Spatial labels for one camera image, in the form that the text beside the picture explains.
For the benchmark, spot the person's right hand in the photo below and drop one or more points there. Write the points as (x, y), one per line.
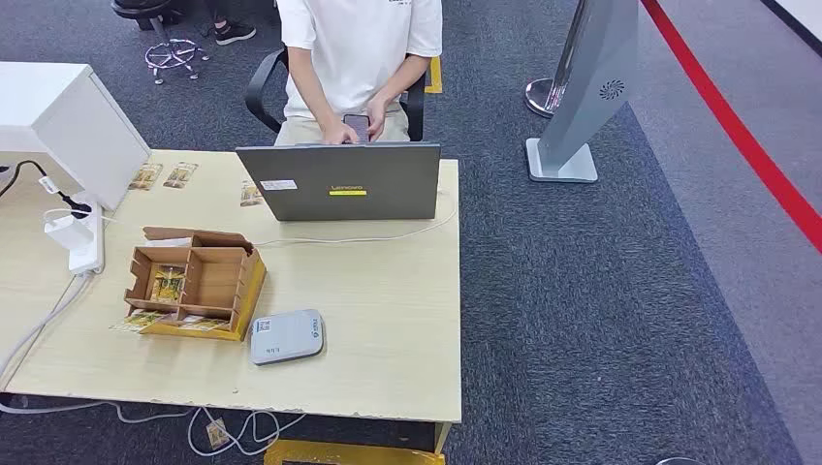
(337, 133)

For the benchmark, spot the person's left hand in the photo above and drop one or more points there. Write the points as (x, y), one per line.
(376, 119)

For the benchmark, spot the dark smartphone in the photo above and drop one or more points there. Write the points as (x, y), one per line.
(357, 125)

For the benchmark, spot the printed ID card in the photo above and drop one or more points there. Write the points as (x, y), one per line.
(250, 194)

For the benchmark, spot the person's right forearm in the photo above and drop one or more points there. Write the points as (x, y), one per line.
(315, 96)

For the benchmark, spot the person's left forearm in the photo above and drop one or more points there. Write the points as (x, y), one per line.
(401, 80)

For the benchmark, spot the person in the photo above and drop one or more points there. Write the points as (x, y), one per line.
(353, 51)

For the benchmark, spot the person's black shoe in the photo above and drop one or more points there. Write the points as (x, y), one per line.
(234, 32)

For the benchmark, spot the yellow printed room card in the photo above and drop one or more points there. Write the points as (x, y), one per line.
(180, 174)
(168, 284)
(145, 176)
(204, 324)
(138, 319)

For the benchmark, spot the grey card reader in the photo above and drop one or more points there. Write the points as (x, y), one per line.
(286, 337)

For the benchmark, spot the grey laptop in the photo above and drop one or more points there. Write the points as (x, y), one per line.
(385, 186)

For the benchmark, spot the black office chair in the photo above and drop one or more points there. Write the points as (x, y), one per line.
(257, 90)

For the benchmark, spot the chrome stanchion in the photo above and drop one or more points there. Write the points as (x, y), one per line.
(542, 96)

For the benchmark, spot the black stool chrome base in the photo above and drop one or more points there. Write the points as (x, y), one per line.
(170, 54)

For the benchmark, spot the brown cardboard organizer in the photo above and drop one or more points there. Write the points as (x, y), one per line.
(215, 282)

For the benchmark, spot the white paper slip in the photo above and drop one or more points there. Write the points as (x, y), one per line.
(168, 242)

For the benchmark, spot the grey kiosk stand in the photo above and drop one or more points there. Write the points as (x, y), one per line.
(591, 96)

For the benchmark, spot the white cabinet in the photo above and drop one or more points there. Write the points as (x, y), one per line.
(77, 122)

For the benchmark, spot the white power strip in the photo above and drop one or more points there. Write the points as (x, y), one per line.
(90, 253)

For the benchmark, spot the pale wooden table leg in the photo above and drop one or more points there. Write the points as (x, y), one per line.
(442, 438)

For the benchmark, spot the chrome stanchion base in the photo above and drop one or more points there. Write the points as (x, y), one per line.
(679, 461)

